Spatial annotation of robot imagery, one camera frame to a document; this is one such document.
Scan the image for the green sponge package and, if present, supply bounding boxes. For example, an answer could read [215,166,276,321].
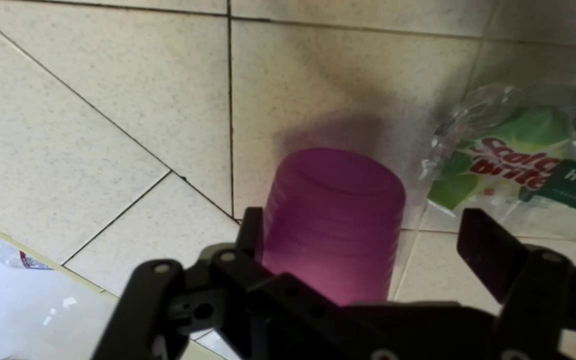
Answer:
[421,81,576,251]

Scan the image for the pink red plastic cup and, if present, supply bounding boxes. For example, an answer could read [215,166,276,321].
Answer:
[261,145,408,307]

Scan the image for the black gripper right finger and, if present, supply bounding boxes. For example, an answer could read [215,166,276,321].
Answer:
[456,207,576,360]

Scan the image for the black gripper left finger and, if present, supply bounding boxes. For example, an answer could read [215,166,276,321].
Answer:
[91,205,344,360]

